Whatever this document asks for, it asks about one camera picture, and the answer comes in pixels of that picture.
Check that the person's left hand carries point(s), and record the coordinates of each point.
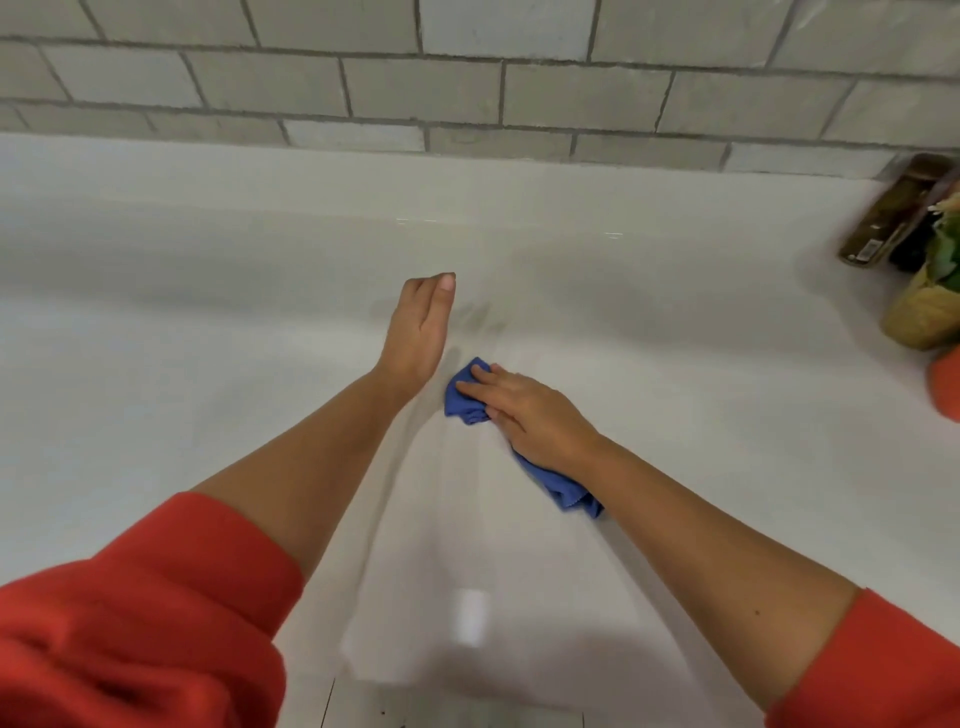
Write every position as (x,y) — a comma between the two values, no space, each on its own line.
(416,337)

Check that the person's right hand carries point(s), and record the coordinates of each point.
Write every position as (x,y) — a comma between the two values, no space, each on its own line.
(536,420)

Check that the blue cloth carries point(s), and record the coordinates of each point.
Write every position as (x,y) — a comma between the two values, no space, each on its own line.
(566,491)

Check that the brown spice jar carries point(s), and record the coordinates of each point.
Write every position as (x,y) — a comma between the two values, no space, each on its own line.
(889,214)

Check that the artificial flowers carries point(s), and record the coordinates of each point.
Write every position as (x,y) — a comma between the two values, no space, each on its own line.
(930,300)

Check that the large red plastic bottle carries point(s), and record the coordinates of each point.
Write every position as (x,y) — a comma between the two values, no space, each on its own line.
(946,382)

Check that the person's right forearm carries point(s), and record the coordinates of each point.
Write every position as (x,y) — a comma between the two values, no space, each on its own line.
(712,555)

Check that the person's left forearm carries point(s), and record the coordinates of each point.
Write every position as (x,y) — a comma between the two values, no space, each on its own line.
(307,480)

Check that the white countertop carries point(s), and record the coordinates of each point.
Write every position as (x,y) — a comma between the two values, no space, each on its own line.
(187,337)

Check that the red sleeve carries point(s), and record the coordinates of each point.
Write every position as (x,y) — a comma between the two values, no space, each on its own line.
(142,622)
(870,667)

